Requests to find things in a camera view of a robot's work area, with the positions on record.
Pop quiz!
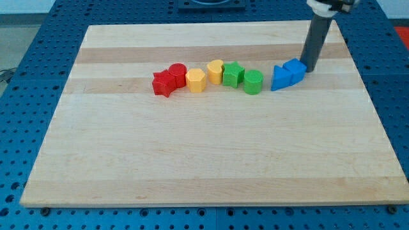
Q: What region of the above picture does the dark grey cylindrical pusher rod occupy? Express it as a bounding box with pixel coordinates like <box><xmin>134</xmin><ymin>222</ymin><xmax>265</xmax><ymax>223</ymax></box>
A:
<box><xmin>300</xmin><ymin>14</ymin><xmax>332</xmax><ymax>72</ymax></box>

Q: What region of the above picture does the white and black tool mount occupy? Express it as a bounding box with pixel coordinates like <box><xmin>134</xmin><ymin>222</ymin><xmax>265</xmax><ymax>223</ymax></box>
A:
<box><xmin>306</xmin><ymin>0</ymin><xmax>360</xmax><ymax>17</ymax></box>

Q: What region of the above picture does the blue cube block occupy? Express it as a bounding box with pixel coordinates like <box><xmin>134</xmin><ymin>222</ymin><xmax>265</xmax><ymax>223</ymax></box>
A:
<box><xmin>283</xmin><ymin>58</ymin><xmax>307</xmax><ymax>86</ymax></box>

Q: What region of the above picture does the blue triangle block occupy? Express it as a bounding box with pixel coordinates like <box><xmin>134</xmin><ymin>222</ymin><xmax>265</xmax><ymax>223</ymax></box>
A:
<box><xmin>271</xmin><ymin>65</ymin><xmax>292</xmax><ymax>91</ymax></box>

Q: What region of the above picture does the red object at right edge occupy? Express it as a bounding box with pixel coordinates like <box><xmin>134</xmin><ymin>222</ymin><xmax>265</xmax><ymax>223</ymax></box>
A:
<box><xmin>394</xmin><ymin>26</ymin><xmax>409</xmax><ymax>49</ymax></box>

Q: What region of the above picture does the green cylinder block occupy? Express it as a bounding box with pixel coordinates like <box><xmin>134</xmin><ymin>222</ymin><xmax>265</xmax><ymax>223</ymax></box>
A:
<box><xmin>243</xmin><ymin>70</ymin><xmax>263</xmax><ymax>95</ymax></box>

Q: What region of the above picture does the green star block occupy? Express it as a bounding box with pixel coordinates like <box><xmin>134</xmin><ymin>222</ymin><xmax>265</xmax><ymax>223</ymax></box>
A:
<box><xmin>222</xmin><ymin>61</ymin><xmax>245</xmax><ymax>88</ymax></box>

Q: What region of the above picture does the yellow heart block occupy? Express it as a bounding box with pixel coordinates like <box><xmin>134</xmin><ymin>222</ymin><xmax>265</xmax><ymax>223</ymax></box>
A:
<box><xmin>206</xmin><ymin>59</ymin><xmax>224</xmax><ymax>85</ymax></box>

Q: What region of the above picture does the yellow hexagon block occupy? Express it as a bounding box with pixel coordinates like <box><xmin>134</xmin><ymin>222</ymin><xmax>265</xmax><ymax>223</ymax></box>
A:
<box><xmin>185</xmin><ymin>68</ymin><xmax>206</xmax><ymax>93</ymax></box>

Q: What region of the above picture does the light wooden board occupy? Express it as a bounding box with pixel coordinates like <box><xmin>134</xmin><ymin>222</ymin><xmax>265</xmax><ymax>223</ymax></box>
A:
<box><xmin>20</xmin><ymin>20</ymin><xmax>408</xmax><ymax>208</ymax></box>

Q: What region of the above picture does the red cylinder block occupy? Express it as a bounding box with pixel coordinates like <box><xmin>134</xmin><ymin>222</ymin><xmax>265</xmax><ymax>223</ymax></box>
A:
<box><xmin>168</xmin><ymin>63</ymin><xmax>187</xmax><ymax>88</ymax></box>

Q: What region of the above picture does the red star block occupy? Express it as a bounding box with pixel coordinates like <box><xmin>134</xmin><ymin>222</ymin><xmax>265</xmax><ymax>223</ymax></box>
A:
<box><xmin>152</xmin><ymin>70</ymin><xmax>176</xmax><ymax>98</ymax></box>

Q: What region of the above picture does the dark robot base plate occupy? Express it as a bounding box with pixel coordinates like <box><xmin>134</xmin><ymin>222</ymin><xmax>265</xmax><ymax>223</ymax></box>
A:
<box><xmin>176</xmin><ymin>0</ymin><xmax>246</xmax><ymax>11</ymax></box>

